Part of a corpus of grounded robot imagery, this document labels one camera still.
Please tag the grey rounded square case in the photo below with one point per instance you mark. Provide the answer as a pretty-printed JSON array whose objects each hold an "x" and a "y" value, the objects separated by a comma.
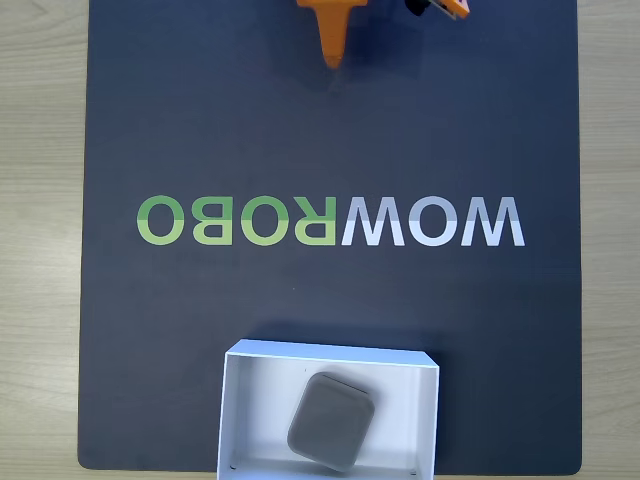
[{"x": 330, "y": 422}]

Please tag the dark mat with WOWROBO print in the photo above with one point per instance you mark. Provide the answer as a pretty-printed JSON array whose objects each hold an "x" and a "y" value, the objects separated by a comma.
[{"x": 150, "y": 125}]

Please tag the white cardboard box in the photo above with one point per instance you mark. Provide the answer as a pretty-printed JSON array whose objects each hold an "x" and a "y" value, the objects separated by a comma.
[{"x": 255, "y": 400}]

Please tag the orange and black camera box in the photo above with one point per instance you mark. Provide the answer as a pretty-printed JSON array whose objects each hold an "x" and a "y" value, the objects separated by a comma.
[{"x": 452, "y": 7}]

